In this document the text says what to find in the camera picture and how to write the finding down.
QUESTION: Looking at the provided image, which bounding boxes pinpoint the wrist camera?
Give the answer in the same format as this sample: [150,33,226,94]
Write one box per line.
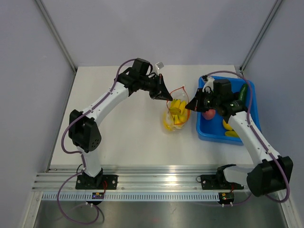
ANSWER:
[202,76,215,93]
[155,62,164,70]

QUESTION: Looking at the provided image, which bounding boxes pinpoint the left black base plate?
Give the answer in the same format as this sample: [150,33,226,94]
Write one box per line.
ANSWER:
[75,173,118,190]

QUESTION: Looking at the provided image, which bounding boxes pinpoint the yellow lemon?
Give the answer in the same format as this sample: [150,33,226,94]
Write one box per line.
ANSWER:
[222,119,233,131]

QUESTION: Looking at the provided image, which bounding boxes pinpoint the right aluminium frame post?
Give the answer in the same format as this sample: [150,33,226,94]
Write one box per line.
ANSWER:
[239,0,284,75]

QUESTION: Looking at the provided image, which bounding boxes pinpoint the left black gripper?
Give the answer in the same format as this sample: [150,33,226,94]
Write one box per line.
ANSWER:
[139,73,172,101]

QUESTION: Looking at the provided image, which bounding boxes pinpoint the right small circuit board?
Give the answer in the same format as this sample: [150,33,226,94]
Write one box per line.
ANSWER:
[218,192,235,204]

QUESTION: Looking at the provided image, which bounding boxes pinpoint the aluminium frame post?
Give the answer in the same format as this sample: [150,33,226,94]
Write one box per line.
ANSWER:
[239,0,284,75]
[33,0,77,75]

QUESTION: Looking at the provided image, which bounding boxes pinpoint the pink peach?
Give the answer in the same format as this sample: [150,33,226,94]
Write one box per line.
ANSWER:
[201,109,216,120]

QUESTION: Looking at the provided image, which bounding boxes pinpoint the clear zip top bag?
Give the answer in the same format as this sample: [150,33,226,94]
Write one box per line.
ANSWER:
[162,85,190,132]

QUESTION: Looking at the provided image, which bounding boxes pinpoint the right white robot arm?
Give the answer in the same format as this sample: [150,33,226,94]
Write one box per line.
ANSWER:
[186,76,293,202]

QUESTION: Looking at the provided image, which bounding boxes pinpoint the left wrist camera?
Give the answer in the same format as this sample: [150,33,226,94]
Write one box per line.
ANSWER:
[155,62,164,70]

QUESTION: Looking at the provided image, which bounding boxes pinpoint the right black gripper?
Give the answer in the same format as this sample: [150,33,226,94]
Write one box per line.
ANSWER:
[186,88,221,113]

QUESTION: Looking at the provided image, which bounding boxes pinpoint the small circuit board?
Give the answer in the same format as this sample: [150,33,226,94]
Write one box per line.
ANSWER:
[218,192,235,204]
[92,192,105,200]

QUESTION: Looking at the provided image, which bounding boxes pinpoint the white slotted cable duct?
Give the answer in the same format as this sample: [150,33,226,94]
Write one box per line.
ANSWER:
[42,192,219,202]

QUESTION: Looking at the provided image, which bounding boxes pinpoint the aluminium mounting rail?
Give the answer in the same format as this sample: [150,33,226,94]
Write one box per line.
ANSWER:
[32,165,290,192]

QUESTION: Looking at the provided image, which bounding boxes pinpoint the left small circuit board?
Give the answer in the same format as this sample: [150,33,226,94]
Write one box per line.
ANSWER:
[92,192,105,200]

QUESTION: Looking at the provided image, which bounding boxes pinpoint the blue plastic bin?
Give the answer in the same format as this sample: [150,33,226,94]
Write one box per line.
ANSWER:
[196,76,261,146]

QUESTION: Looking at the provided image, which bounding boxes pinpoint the yellow green starfruit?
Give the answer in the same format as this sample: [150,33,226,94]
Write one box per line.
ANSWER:
[225,130,239,138]

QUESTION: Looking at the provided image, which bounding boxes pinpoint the left aluminium frame post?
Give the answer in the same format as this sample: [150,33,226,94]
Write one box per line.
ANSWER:
[33,0,77,75]

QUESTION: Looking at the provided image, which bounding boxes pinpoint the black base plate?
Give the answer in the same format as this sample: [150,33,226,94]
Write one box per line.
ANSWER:
[75,173,118,190]
[196,174,244,191]

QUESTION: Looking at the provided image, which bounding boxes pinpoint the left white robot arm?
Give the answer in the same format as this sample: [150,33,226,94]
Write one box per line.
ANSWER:
[64,58,173,190]

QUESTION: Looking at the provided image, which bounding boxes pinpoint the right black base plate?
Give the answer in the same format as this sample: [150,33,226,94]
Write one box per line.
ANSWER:
[196,174,244,191]

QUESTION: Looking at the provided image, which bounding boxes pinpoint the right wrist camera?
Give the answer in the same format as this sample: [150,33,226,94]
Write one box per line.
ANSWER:
[202,76,215,93]

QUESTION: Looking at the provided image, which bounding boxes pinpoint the green cucumber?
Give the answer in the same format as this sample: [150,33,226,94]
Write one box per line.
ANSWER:
[238,83,248,103]

